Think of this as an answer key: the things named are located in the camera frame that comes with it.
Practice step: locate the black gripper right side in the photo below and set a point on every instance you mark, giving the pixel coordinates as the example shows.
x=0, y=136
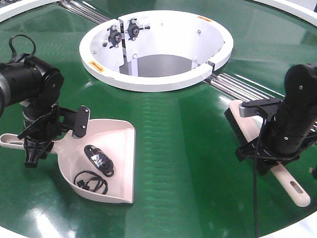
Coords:
x=285, y=136

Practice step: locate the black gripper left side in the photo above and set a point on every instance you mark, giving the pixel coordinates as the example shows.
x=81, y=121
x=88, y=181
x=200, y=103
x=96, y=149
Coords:
x=41, y=127

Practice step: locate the pink hand brush black bristles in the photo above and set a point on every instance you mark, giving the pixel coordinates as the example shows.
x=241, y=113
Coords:
x=250, y=130

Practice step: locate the pink plastic dustpan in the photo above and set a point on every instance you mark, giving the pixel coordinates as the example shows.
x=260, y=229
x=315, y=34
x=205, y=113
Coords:
x=99, y=166

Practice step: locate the green conveyor belt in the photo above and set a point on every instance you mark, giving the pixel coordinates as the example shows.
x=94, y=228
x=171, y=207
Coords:
x=188, y=181

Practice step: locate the steel rollers right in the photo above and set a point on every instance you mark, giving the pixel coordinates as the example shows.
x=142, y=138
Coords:
x=240, y=88

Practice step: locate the steel rollers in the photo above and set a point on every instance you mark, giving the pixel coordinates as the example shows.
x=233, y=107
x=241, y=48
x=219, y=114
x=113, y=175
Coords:
x=240, y=88
x=84, y=10

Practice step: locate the orange warning label front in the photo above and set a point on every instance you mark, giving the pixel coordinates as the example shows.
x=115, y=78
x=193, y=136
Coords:
x=97, y=66

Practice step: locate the orange warning label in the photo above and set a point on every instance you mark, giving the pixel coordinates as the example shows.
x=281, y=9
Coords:
x=97, y=66
x=204, y=18

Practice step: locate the orange warning label rear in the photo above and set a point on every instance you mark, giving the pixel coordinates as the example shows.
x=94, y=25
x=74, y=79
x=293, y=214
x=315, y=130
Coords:
x=204, y=18

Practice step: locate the white outer rim top right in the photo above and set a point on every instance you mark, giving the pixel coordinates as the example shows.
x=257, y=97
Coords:
x=303, y=9

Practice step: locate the white rim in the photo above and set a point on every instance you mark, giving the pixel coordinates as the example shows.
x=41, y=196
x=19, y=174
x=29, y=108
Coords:
x=303, y=9
x=11, y=8

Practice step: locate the steel rollers top left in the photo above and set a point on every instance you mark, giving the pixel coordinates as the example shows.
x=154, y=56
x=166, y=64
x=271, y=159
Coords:
x=84, y=10

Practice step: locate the white outer rim top left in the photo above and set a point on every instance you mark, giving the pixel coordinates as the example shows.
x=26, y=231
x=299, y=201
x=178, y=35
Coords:
x=11, y=8

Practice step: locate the white central ring housing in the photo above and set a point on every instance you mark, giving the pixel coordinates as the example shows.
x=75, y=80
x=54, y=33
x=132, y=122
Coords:
x=207, y=45

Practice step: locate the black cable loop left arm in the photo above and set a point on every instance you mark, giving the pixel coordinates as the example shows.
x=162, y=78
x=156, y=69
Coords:
x=21, y=46

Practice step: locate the left black bearing mount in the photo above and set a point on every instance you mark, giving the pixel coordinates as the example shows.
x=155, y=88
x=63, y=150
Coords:
x=114, y=36

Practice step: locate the black bearing mount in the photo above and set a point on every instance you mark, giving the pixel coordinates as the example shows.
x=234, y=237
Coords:
x=134, y=29
x=114, y=36

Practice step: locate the right black bearing mount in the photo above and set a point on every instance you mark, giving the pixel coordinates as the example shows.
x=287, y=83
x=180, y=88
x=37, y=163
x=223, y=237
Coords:
x=134, y=29

